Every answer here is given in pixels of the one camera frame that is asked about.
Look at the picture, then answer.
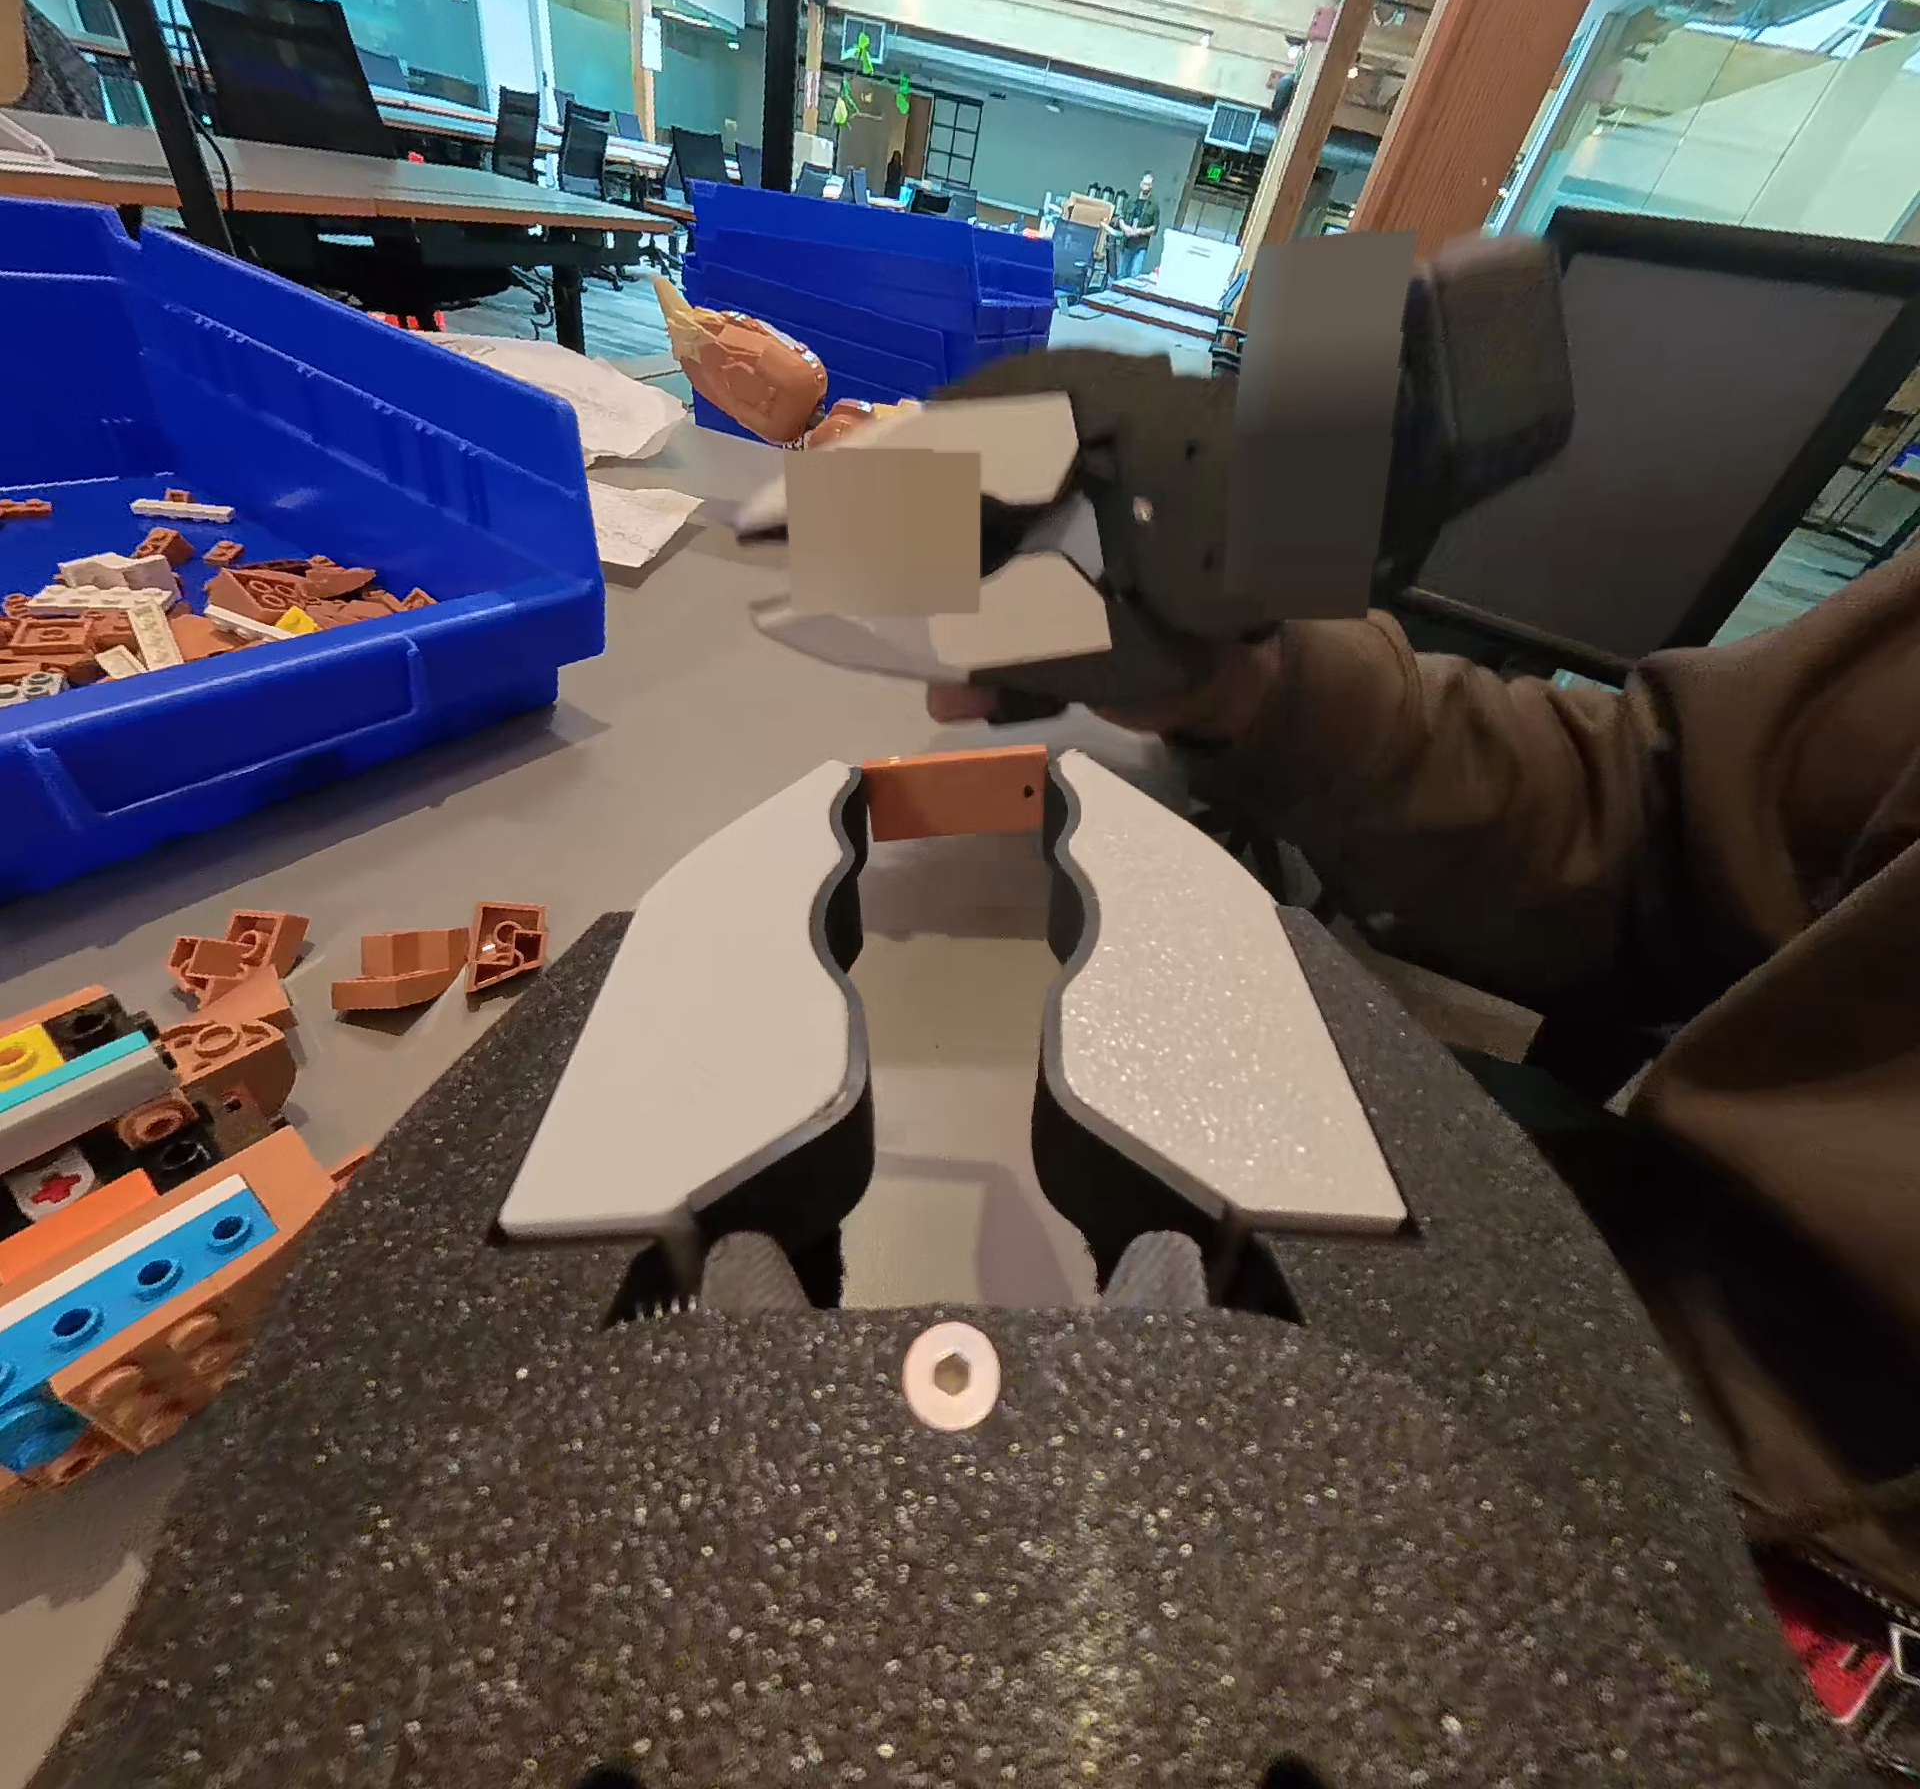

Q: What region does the long wooden desk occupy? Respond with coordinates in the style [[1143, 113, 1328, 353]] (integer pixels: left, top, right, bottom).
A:
[[0, 110, 680, 237]]

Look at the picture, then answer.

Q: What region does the person's right hand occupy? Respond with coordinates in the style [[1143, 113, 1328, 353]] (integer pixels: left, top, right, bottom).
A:
[[927, 626, 1300, 741]]

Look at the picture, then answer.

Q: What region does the black light stand pole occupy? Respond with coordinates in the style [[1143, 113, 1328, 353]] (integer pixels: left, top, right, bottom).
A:
[[67, 0, 234, 253]]

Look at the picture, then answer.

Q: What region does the red black fabric item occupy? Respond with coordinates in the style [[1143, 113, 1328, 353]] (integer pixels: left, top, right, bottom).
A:
[[1761, 1550, 1920, 1731]]

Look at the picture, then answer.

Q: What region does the black framed grey panel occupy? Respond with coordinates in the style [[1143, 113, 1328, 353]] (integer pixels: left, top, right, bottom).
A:
[[1387, 207, 1920, 688]]

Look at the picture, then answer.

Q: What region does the person's brown hooded top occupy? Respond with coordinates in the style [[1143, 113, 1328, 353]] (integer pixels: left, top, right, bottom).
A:
[[1628, 1010, 1920, 1596]]

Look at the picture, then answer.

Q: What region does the wooden post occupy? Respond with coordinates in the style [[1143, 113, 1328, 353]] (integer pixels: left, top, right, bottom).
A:
[[1349, 0, 1651, 246]]

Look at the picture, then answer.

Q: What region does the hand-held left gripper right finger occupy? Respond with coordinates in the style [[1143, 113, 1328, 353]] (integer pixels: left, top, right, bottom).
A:
[[1043, 750, 1411, 1239]]

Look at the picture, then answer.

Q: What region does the black slanted pole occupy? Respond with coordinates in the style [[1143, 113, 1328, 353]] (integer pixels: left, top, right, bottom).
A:
[[756, 0, 811, 193]]

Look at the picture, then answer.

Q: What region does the black computer monitor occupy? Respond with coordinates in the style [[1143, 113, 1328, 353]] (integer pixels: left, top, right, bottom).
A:
[[164, 0, 399, 156]]

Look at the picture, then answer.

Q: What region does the blue plastic bin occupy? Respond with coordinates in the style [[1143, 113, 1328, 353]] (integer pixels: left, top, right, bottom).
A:
[[0, 199, 605, 906]]

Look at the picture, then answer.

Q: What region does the colourful toy brick model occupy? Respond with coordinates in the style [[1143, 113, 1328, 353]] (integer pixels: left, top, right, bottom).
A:
[[0, 985, 373, 1507]]

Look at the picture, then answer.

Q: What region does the stack of blue bins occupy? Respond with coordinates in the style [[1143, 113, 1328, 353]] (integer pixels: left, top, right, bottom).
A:
[[681, 182, 1057, 404]]

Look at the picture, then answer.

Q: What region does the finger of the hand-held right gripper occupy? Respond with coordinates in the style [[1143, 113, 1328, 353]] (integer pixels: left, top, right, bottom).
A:
[[749, 550, 1114, 692], [735, 394, 1085, 541]]

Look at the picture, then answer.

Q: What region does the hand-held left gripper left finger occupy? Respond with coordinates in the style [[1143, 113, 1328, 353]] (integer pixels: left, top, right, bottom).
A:
[[495, 761, 875, 1243]]

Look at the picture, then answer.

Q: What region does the pile of toy bricks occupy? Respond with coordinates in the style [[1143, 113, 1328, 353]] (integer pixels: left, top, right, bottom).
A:
[[0, 487, 440, 712]]

